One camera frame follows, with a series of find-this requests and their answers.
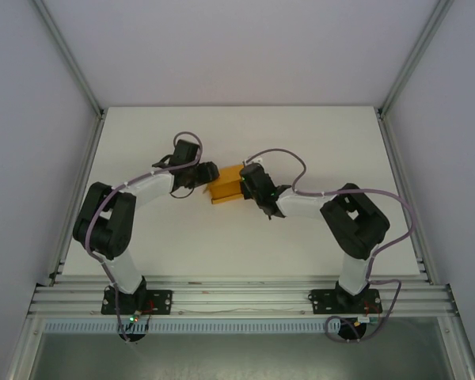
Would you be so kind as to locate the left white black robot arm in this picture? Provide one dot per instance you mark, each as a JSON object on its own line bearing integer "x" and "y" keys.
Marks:
{"x": 103, "y": 233}

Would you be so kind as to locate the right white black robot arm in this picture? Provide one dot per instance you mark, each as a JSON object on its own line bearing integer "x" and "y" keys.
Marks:
{"x": 356, "y": 225}

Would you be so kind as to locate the grey metal sheet panel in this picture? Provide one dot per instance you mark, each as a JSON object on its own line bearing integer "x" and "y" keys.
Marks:
{"x": 237, "y": 356}

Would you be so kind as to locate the aluminium mounting rail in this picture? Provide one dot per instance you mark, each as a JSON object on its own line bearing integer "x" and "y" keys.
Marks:
{"x": 241, "y": 295}

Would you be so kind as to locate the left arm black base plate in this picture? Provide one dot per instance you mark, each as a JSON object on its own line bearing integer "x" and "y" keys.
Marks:
{"x": 162, "y": 302}

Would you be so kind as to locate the aluminium frame post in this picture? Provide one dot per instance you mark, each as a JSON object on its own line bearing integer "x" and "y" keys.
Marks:
{"x": 415, "y": 55}
{"x": 69, "y": 55}

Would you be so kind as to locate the orange paper box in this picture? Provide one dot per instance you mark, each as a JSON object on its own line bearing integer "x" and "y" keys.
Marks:
{"x": 225, "y": 186}

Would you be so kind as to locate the aluminium side rail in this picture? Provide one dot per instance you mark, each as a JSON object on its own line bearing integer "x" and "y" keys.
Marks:
{"x": 394, "y": 158}
{"x": 89, "y": 158}

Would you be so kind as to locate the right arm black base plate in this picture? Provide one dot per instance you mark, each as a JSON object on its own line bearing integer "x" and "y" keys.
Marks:
{"x": 320, "y": 302}

